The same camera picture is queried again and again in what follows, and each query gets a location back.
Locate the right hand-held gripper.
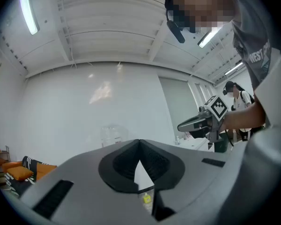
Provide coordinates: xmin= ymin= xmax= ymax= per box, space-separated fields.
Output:
xmin=177 ymin=95 xmax=229 ymax=150

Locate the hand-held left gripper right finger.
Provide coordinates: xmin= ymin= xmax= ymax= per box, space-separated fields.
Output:
xmin=140 ymin=139 xmax=235 ymax=225

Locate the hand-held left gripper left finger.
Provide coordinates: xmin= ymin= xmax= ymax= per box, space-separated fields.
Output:
xmin=20 ymin=139 xmax=155 ymax=225

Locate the person's right forearm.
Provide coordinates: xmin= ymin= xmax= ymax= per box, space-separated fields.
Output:
xmin=221 ymin=101 xmax=267 ymax=131

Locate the white sink cabinet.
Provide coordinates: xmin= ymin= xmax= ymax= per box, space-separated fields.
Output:
xmin=174 ymin=135 xmax=216 ymax=152

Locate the clear plastic water bottle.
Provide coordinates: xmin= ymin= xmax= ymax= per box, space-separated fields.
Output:
xmin=100 ymin=125 xmax=129 ymax=147

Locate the dark green bin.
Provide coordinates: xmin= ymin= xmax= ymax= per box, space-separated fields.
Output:
xmin=214 ymin=131 xmax=228 ymax=153

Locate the grey roller blind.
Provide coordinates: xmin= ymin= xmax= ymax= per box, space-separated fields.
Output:
xmin=158 ymin=76 xmax=199 ymax=137

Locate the orange sofa seat cushion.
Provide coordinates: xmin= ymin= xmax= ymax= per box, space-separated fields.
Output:
xmin=36 ymin=162 xmax=58 ymax=182

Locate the orange striped sofa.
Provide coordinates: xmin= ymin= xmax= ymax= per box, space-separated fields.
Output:
xmin=1 ymin=155 xmax=58 ymax=198

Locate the large orange cushion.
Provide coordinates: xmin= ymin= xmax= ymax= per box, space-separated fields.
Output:
xmin=6 ymin=165 xmax=35 ymax=181

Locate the long ceiling light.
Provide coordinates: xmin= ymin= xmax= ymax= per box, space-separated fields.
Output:
xmin=20 ymin=0 xmax=41 ymax=36
xmin=197 ymin=27 xmax=220 ymax=48
xmin=224 ymin=62 xmax=244 ymax=76

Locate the wooden shelf rack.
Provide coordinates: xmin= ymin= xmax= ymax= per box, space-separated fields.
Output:
xmin=0 ymin=145 xmax=11 ymax=180

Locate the person's grey t-shirt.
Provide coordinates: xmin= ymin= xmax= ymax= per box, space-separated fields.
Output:
xmin=224 ymin=0 xmax=281 ymax=128

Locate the person's head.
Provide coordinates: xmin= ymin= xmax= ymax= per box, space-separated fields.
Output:
xmin=165 ymin=0 xmax=239 ymax=34

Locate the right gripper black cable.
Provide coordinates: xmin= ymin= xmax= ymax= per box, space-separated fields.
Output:
xmin=224 ymin=129 xmax=235 ymax=147

